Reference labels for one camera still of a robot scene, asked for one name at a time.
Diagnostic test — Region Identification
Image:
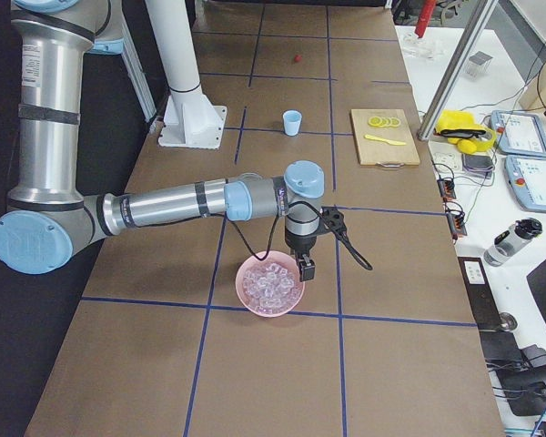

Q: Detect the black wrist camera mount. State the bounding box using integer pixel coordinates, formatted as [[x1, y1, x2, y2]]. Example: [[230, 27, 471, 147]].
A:
[[320, 206, 348, 239]]

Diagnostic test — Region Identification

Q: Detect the aluminium frame post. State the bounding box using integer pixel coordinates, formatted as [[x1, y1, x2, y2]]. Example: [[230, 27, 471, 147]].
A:
[[417, 0, 499, 141]]

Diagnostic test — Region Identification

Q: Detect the teach pendant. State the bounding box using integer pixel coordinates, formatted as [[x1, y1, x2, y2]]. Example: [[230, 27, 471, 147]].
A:
[[490, 110, 546, 158], [504, 155, 546, 213]]

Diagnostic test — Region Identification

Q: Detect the pink bowl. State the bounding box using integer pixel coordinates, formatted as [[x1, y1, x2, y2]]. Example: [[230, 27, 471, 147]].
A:
[[236, 250, 305, 318]]

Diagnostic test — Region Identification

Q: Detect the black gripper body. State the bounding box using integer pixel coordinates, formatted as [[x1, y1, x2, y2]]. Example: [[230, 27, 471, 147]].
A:
[[285, 216, 319, 258]]

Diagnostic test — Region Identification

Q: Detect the pile of clear ice cubes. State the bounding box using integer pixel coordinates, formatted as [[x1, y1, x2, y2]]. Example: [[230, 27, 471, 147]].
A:
[[241, 261, 302, 315]]

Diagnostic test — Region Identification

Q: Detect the yellow cloth bag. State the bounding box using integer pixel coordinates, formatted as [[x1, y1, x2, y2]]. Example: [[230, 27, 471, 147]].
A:
[[435, 109, 497, 155]]

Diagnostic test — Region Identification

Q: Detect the upper teach pendant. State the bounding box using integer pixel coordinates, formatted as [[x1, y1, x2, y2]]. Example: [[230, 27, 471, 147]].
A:
[[490, 110, 546, 158]]

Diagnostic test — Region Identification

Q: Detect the clear water bottle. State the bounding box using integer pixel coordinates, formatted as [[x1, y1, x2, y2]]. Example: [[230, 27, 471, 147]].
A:
[[483, 218, 542, 267]]

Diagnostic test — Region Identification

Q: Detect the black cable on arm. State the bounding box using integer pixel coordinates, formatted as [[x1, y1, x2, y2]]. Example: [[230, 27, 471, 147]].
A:
[[227, 200, 374, 272]]

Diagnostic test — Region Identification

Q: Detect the yellow plastic knife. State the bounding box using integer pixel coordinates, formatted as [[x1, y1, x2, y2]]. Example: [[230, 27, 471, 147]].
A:
[[364, 134, 407, 146]]

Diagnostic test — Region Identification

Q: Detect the white pillar with base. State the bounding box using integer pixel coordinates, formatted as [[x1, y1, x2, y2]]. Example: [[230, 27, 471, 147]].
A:
[[147, 0, 228, 149]]

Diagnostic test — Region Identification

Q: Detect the lemon slice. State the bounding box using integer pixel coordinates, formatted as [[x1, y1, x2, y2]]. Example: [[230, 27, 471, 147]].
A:
[[368, 117, 384, 127]]

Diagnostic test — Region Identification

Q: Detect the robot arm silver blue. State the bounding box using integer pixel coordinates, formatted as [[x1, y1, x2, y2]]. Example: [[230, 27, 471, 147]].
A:
[[0, 1, 324, 281]]

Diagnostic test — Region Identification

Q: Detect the wooden cutting board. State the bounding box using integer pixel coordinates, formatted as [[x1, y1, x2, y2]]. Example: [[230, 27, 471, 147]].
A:
[[350, 109, 420, 168]]

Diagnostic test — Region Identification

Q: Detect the lower teach pendant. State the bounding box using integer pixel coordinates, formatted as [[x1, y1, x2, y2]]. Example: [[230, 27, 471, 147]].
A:
[[504, 155, 546, 213]]

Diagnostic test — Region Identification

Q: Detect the light blue plastic cup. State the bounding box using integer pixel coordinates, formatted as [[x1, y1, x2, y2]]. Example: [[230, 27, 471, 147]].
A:
[[282, 109, 302, 137]]

